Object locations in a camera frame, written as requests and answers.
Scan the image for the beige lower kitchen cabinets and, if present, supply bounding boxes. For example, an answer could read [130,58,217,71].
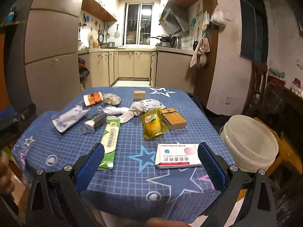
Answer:
[78,47,195,93]

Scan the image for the kitchen window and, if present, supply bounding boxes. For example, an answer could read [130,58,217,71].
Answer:
[123,3,154,46]

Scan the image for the upper kitchen cabinet left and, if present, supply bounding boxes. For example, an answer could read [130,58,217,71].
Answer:
[81,0,119,22]

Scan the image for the person's left hand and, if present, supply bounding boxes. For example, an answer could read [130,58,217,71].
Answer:
[0,151,15,195]

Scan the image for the white plastic bucket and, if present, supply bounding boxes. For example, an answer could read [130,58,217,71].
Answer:
[220,115,279,173]

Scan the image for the green white long box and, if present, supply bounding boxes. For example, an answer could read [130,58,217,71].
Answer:
[98,116,120,171]

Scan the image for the white red medicine box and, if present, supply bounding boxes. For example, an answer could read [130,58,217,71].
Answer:
[155,144,202,170]

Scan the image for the black white wrapped packet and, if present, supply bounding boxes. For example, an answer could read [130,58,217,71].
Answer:
[81,114,107,134]

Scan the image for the blue star patterned tablecloth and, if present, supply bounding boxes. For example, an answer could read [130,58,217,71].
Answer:
[12,88,234,223]

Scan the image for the white plastic wrapper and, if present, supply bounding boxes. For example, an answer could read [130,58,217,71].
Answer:
[52,105,90,133]

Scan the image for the brown cardboard box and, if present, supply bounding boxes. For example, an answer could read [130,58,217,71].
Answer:
[160,108,187,130]

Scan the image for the wooden chair under bucket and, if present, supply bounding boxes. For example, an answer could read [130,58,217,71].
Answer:
[254,118,302,176]

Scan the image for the dark wooden chair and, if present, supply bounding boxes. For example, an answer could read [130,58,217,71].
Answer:
[242,62,268,116]

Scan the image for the orange white cup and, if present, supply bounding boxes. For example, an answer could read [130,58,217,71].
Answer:
[83,92,103,107]

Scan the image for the yellow plastic snack bag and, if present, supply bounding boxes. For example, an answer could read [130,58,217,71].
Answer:
[140,108,169,139]

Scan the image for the clear bag of nuts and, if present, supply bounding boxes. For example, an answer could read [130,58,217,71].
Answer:
[102,93,121,106]

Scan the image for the crumpled white tissue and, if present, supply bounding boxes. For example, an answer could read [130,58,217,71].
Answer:
[97,101,144,124]

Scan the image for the dark wooden side table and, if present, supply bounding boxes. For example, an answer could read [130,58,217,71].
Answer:
[261,82,302,134]

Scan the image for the white printed plastic bag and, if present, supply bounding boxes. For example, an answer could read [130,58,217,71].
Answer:
[140,99,165,112]

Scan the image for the small tan box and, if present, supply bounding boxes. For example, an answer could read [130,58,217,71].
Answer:
[133,90,146,100]

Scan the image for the hanging beige cloth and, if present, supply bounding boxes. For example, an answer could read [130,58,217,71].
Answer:
[190,36,210,68]

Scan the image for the beige refrigerator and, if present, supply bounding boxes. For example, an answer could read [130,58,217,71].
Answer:
[5,0,83,115]

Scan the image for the steel kettle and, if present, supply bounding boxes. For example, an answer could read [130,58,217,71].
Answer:
[169,36,182,49]

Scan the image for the black wok pan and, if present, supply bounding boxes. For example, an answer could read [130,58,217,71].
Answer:
[150,35,171,43]

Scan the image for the hanging white plastic bag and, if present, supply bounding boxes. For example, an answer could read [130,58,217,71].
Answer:
[210,5,226,27]

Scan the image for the range hood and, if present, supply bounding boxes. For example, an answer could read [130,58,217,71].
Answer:
[160,5,189,37]

